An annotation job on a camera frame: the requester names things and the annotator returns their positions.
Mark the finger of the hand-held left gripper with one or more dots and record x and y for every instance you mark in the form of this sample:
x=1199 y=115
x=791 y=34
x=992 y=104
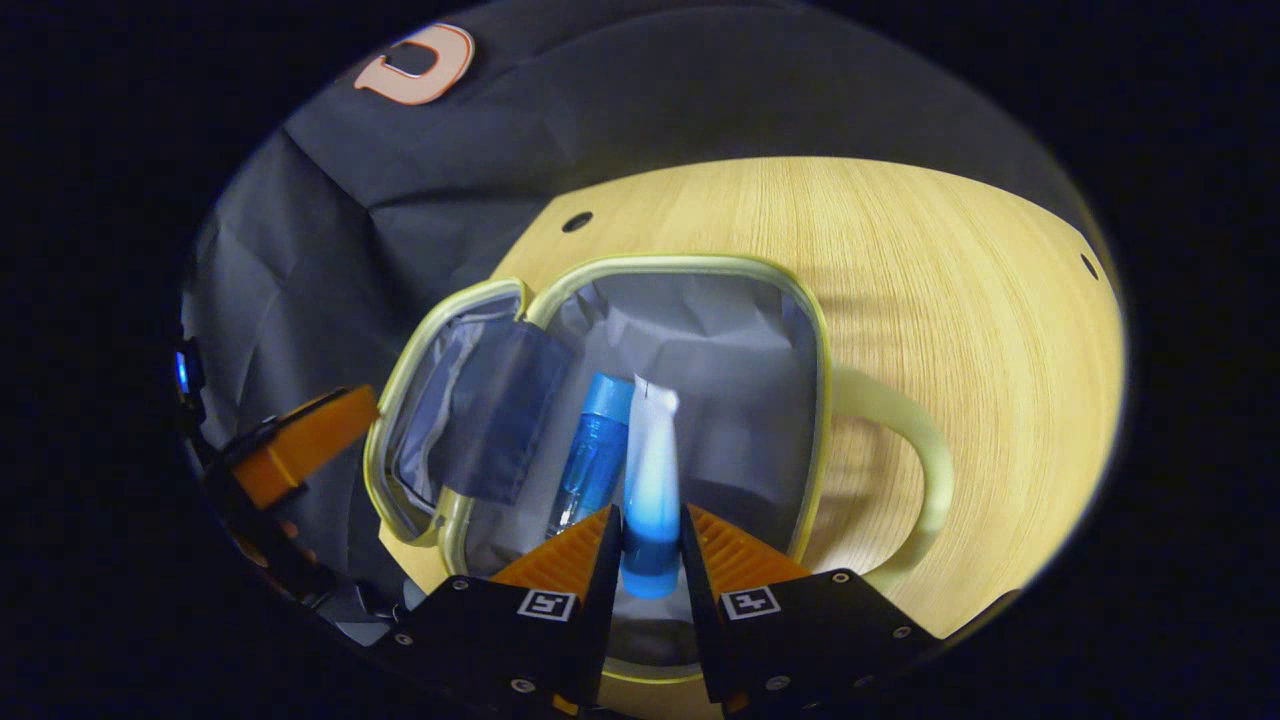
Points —
x=300 y=445

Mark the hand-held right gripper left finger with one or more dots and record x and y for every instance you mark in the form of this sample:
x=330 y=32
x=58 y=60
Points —
x=597 y=610

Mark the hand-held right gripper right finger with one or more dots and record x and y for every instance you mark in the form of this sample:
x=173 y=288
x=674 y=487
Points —
x=697 y=610

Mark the clear bottle with blue cap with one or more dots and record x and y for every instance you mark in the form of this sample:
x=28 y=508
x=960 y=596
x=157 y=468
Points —
x=598 y=450

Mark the white and blue tube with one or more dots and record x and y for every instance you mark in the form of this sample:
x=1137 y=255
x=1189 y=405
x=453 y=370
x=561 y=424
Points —
x=652 y=470

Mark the black backdrop cloth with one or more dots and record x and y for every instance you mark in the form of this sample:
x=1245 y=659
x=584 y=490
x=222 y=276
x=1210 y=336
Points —
x=400 y=160

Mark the pale yellow suitcase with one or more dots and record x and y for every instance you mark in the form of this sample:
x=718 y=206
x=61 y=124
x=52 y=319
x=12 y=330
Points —
x=740 y=400

